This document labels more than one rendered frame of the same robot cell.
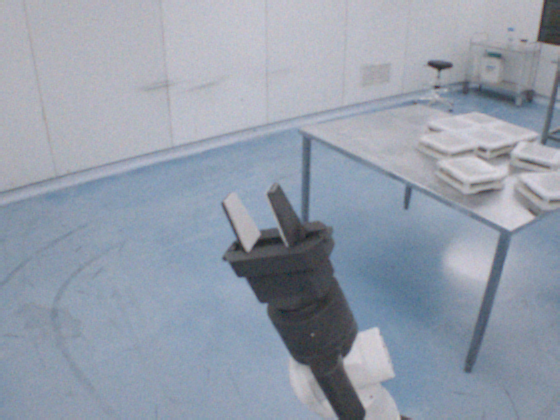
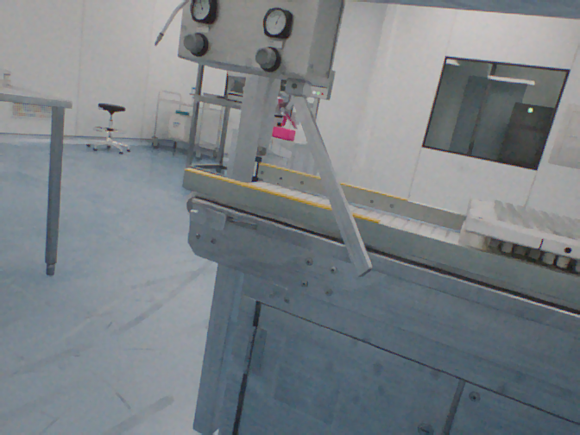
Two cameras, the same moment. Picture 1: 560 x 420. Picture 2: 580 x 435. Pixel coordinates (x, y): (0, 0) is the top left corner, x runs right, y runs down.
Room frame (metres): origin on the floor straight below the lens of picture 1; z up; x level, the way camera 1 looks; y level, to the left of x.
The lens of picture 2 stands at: (0.02, -1.95, 1.00)
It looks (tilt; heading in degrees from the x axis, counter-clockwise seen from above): 14 degrees down; 334
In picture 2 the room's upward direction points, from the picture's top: 11 degrees clockwise
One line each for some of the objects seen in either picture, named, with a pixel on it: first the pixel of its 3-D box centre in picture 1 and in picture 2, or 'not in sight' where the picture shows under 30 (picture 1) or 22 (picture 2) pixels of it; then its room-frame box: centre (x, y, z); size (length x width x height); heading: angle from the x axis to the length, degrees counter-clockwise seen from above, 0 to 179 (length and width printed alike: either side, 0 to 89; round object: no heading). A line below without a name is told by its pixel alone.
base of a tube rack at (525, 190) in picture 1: (549, 194); not in sight; (1.92, -1.27, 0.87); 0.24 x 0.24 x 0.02; 7
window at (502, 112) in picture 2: not in sight; (489, 111); (3.94, -6.31, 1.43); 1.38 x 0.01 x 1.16; 37
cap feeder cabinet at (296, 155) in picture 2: not in sight; (271, 178); (3.50, -3.42, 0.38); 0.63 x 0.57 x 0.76; 37
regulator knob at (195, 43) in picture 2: not in sight; (194, 39); (0.69, -2.08, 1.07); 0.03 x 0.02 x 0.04; 42
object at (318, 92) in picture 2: not in sight; (314, 105); (3.42, -3.67, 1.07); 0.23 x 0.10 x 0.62; 37
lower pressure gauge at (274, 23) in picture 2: not in sight; (276, 22); (0.60, -2.16, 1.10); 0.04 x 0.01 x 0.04; 42
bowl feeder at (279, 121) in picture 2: not in sight; (281, 114); (3.57, -3.44, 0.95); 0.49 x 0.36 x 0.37; 37
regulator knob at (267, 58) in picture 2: not in sight; (267, 54); (0.60, -2.16, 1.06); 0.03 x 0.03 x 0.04; 42
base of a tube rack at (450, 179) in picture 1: (469, 178); not in sight; (2.09, -0.92, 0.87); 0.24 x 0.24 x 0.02; 18
